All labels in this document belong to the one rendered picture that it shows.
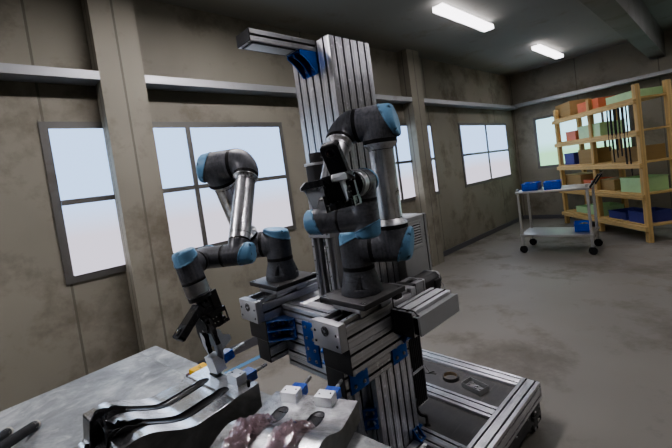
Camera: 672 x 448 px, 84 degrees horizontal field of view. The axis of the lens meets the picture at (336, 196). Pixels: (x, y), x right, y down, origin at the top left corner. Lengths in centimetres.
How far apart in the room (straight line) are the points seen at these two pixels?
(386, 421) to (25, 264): 244
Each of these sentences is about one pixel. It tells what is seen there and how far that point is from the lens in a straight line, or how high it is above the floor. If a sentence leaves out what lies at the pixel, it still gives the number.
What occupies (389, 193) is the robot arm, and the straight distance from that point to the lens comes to 125.
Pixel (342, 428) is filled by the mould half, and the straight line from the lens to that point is 106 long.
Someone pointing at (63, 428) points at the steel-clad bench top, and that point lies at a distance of 161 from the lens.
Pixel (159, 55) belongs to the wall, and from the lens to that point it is 360.
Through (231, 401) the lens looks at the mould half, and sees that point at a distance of 121.
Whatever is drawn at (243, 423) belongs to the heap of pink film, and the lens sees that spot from 103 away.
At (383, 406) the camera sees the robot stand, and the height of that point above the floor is 47.
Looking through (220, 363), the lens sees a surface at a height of 93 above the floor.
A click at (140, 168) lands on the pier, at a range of 313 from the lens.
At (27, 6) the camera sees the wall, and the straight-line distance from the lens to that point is 349.
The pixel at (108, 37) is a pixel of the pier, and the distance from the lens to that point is 333.
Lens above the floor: 146
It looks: 3 degrees down
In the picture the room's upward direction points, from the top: 8 degrees counter-clockwise
